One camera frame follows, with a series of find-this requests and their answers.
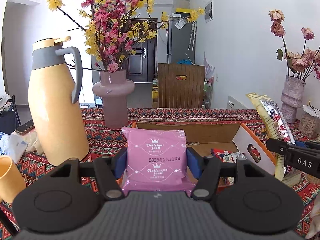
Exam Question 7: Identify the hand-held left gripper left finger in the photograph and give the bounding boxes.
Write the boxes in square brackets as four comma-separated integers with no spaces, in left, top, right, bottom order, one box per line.
[50,147,128,201]

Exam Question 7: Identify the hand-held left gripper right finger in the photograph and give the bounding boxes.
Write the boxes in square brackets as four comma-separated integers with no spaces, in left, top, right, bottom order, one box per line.
[186,146,263,202]

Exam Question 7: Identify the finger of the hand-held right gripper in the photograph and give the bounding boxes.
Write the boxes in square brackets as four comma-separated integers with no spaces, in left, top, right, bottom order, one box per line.
[295,141,320,152]
[266,138,320,157]

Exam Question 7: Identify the red cardboard box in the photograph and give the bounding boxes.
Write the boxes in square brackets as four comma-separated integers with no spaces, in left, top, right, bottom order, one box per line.
[122,121,278,193]

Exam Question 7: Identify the pink snack packet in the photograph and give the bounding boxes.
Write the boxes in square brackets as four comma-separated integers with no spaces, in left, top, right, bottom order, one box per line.
[121,127,197,197]

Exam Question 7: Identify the clear jar of seeds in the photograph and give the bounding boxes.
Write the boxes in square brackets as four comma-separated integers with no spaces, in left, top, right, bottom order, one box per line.
[297,102,320,140]

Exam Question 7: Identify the red snack packet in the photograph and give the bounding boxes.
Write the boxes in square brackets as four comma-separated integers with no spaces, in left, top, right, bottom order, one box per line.
[211,148,247,163]

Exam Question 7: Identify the textured pale pink vase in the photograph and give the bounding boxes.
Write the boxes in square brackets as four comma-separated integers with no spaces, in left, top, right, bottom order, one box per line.
[280,74,306,124]

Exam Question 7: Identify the pink glass vase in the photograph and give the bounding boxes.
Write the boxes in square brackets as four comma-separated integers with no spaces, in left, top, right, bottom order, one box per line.
[92,69,135,128]

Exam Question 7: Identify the wooden chair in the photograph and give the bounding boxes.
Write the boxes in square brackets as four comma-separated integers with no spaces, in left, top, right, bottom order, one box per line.
[157,63,206,108]

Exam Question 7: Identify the yellow thermos jug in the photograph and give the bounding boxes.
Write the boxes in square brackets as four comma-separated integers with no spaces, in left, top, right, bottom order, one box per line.
[27,36,90,167]

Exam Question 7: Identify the cream tissue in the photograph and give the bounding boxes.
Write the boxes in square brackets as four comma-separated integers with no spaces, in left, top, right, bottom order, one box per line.
[24,130,45,155]

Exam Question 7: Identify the smartphone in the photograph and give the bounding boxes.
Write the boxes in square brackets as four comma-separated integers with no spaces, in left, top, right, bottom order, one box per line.
[15,119,35,134]

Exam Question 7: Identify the white plastic bag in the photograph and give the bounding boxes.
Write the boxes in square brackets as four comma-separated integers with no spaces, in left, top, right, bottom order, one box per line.
[0,131,28,164]

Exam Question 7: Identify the yellow mug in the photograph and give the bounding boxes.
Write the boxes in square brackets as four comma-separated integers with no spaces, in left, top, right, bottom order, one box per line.
[0,155,27,204]

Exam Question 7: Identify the grey refrigerator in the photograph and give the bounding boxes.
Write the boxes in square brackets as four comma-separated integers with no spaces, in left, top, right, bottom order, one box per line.
[167,15,197,64]

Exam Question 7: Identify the dried pink roses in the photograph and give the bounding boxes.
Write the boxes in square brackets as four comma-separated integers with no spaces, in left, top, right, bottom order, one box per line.
[269,9,320,80]

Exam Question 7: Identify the dark folding stool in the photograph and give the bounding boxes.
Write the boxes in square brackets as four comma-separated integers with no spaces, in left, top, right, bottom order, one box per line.
[0,95,22,135]

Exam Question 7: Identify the white folded umbrella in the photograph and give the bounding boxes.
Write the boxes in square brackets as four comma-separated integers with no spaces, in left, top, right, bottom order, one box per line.
[187,21,197,50]

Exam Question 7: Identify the pink and yellow flower branches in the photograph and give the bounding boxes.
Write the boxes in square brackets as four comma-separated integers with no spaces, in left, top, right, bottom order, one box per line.
[45,0,205,73]

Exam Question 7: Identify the wire rack with bottles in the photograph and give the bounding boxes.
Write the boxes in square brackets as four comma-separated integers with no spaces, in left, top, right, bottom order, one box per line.
[202,76,214,108]

